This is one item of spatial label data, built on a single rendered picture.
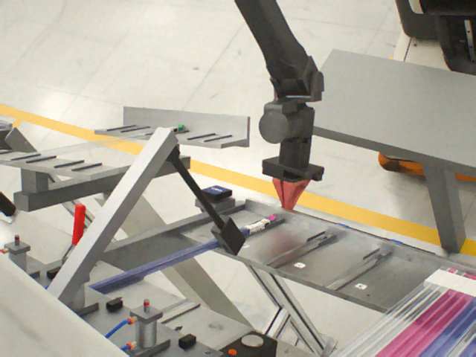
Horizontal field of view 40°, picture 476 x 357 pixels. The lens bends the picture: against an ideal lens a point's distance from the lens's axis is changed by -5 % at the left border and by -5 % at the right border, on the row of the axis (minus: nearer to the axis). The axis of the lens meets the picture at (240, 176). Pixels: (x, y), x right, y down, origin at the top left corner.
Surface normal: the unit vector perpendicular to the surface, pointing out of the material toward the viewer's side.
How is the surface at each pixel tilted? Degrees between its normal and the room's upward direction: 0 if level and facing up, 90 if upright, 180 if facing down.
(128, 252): 90
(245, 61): 0
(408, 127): 0
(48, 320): 90
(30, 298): 90
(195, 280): 90
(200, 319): 43
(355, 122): 0
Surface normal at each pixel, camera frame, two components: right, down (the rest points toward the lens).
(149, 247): 0.80, 0.23
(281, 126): -0.51, 0.18
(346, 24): -0.35, -0.58
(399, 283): 0.08, -0.96
